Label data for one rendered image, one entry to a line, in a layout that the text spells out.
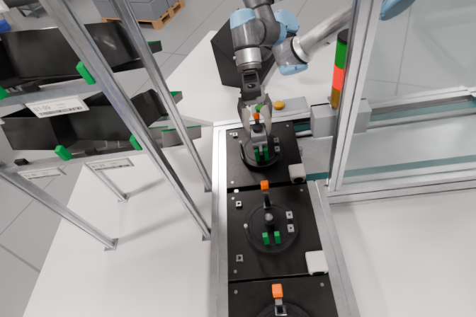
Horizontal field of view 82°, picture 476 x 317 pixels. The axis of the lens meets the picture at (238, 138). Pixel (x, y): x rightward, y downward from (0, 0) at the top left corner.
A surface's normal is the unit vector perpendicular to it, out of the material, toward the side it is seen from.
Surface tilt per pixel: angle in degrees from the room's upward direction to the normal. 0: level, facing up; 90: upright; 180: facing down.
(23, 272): 0
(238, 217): 0
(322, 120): 90
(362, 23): 90
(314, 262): 0
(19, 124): 65
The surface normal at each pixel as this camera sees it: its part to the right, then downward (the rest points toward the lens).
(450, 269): -0.17, -0.64
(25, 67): -0.19, 0.43
